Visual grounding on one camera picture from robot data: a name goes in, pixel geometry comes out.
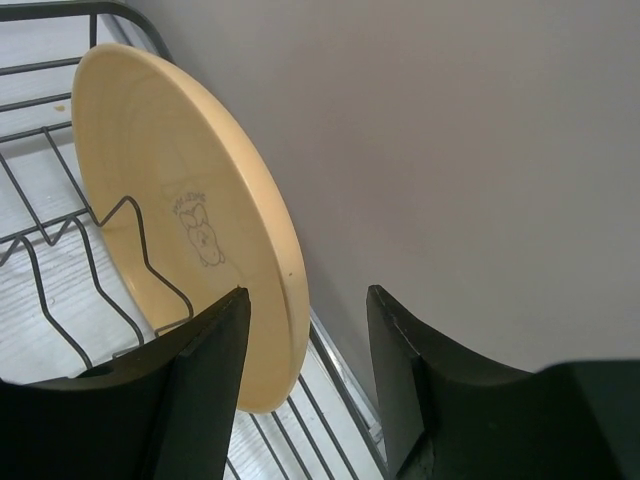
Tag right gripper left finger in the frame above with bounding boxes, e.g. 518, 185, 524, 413
1, 288, 250, 479

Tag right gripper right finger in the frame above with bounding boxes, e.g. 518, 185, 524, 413
366, 285, 639, 479

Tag grey wire dish rack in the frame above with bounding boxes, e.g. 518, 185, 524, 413
1, 1, 385, 479

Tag beige cartoon plate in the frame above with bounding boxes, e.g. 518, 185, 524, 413
71, 43, 310, 413

